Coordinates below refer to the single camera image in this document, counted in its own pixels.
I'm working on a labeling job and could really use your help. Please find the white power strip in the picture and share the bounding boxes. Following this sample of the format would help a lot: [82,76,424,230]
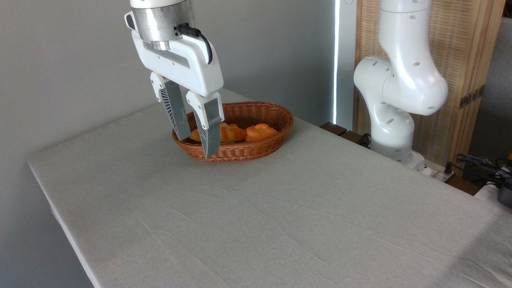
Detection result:
[419,159,456,181]

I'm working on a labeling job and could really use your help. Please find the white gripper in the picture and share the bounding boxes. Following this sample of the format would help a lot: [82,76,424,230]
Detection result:
[132,30,225,159]

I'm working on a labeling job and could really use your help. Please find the dark grey device box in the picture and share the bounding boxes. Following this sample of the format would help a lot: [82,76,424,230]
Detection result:
[497,178,512,209]

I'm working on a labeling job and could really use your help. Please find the brown wicker oval basket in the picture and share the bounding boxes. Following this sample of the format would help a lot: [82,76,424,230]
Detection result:
[172,101,294,163]

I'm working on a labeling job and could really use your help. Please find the black cable bundle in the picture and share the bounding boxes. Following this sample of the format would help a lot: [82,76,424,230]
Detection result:
[445,153,512,181]

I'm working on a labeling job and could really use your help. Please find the dark brown wooden block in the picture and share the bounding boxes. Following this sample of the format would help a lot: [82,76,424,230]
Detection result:
[340,130,371,149]
[320,122,348,137]

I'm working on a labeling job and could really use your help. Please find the wooden bamboo folding screen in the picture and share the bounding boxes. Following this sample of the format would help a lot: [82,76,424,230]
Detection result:
[353,0,507,177]

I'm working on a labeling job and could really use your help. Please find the golden croissant bread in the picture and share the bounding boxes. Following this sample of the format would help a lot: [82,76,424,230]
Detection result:
[189,122,248,144]

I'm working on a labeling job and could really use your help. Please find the light grey tablecloth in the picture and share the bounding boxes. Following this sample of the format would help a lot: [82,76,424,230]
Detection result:
[27,88,512,288]

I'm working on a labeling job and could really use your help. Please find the metal screen hinge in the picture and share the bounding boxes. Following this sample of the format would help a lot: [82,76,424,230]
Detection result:
[459,84,486,110]

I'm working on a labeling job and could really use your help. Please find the round orange bread bun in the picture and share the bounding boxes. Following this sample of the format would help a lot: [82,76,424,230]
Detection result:
[245,123,279,143]

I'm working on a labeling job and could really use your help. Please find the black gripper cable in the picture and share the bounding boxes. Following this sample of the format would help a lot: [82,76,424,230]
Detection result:
[176,24,214,65]

